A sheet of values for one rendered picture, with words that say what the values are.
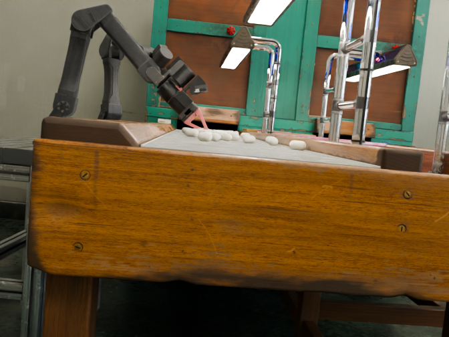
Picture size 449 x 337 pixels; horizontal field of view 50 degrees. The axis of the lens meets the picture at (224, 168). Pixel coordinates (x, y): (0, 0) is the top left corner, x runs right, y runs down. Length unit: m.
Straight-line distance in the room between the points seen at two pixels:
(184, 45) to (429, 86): 1.81
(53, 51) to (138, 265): 3.05
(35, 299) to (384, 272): 0.97
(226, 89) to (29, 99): 1.63
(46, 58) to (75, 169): 3.02
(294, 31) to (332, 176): 1.95
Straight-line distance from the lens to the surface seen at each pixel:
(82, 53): 1.58
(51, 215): 0.60
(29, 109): 3.61
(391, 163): 0.64
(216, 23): 2.47
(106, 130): 0.60
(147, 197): 0.58
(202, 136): 0.97
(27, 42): 3.65
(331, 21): 2.57
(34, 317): 1.40
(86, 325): 0.69
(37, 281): 1.37
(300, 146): 1.00
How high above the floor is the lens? 0.77
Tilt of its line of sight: 5 degrees down
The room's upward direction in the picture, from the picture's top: 5 degrees clockwise
